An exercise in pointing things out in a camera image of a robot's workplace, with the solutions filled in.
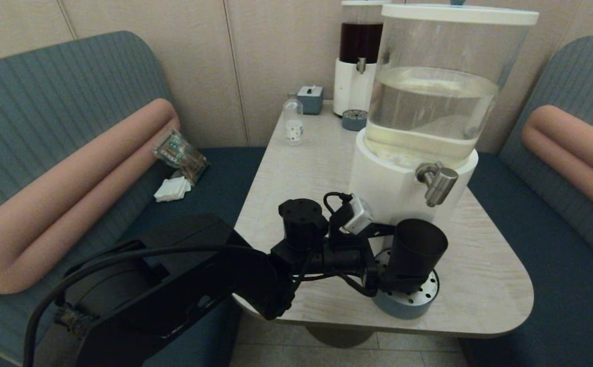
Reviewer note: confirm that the large blue perforated drip tray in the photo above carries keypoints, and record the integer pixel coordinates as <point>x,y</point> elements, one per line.
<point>419,300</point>

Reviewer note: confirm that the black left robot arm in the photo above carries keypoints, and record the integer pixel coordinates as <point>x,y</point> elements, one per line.
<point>184,300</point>

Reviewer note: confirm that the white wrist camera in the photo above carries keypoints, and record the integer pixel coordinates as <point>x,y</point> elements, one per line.
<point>357,214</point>

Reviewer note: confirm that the blue tissue box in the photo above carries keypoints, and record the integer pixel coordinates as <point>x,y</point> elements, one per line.
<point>311,100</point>

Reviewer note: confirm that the dark drink dispenser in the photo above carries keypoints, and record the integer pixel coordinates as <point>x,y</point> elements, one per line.
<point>352,85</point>

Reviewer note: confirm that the pink bolster cushion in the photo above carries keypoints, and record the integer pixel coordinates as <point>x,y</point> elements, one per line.
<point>72,193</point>
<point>576,153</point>

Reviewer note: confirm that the small blue drip tray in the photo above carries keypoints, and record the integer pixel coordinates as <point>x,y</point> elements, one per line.
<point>354,121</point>

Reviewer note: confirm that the clear plastic bottle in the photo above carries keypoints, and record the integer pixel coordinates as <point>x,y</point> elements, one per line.
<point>293,122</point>

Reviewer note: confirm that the clear snack packet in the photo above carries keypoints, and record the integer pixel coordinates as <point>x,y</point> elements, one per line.
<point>180,154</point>

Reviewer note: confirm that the large clear water dispenser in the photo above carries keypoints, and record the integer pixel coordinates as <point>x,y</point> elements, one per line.
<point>429,102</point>

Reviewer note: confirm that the steel dispenser tap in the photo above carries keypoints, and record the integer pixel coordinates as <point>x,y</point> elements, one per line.
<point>441,182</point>

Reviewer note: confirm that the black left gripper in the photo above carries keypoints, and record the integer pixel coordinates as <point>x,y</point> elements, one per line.
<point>350,260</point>

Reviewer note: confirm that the white paper napkins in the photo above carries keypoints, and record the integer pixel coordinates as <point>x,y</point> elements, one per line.
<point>172,189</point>

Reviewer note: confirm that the black plastic cup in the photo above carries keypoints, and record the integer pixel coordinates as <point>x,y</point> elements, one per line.
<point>419,250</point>

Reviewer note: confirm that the teal ribbed booth sofa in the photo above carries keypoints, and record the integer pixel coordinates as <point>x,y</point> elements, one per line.
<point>47,92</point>
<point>556,285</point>

